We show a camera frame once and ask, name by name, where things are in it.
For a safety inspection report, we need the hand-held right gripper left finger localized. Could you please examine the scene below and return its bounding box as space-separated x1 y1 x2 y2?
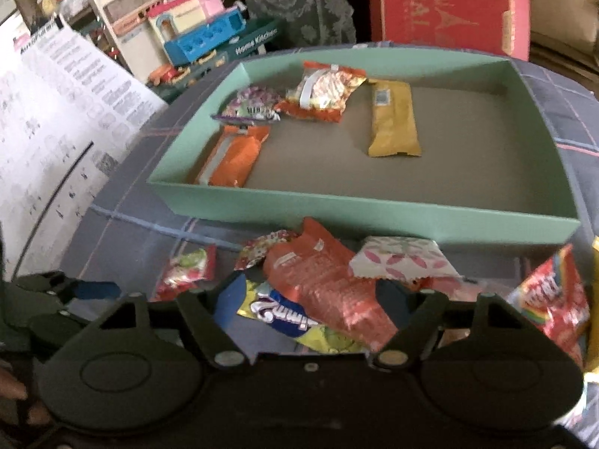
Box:
100 274 249 369

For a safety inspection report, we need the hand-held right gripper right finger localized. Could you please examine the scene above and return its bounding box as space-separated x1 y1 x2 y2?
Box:
370 278 516 369

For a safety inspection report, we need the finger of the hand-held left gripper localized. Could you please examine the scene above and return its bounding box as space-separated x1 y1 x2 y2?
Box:
28 309 97 340
12 271 121 312

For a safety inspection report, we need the white pink patterned packet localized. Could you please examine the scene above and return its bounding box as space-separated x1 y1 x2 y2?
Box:
349 236 464 281

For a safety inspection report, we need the yellow green snack packet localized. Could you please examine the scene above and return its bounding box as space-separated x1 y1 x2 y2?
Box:
236 281 370 354

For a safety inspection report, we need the pink green candy packet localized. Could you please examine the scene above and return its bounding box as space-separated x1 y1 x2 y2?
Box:
152 245 217 302

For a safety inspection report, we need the red floral candy packet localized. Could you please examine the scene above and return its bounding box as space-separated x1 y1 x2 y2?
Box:
234 229 302 271

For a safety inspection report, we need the large orange snack packet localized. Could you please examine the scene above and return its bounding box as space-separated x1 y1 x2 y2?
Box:
263 217 398 351

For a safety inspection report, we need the green cardboard box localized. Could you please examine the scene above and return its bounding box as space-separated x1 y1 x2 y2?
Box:
147 47 581 246

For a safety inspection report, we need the red rainbow candy packet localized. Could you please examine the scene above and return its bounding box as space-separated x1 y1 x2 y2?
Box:
508 243 593 370

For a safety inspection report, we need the person's left hand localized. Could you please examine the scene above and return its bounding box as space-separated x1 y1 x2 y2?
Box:
0 364 50 426

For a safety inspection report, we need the plaid grey tablecloth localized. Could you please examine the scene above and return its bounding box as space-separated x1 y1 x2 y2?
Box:
58 42 599 449

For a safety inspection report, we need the orange wafer packet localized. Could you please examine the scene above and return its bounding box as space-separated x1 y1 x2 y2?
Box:
194 124 271 188

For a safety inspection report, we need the white printed paper sheet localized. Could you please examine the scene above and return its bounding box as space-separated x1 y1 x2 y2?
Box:
0 21 169 281

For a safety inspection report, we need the yellow bar packet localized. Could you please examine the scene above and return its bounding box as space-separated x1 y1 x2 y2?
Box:
366 79 422 157

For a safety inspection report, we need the purple candy packet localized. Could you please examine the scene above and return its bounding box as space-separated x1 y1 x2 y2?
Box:
210 85 282 127

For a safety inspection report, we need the orange clear candy bag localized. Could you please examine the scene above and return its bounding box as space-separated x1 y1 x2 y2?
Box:
276 61 367 123

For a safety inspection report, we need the orange toy car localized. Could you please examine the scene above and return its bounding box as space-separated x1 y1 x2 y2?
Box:
147 66 190 87

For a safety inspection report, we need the teal toy kitchen box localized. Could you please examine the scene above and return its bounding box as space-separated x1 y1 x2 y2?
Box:
187 19 282 86

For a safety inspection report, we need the toy kitchen set box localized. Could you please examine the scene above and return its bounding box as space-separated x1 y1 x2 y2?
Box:
91 0 188 80

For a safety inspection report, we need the pink roofed toy house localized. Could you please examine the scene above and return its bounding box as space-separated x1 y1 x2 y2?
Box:
147 0 225 52

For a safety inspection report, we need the red cardboard box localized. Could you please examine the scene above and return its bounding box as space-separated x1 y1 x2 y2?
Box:
367 0 532 61

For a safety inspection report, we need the grey lace cloth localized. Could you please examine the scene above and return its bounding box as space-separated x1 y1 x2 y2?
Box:
246 0 357 50

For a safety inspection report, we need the brown cardboard box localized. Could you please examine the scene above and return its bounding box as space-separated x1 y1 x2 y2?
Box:
529 0 599 50

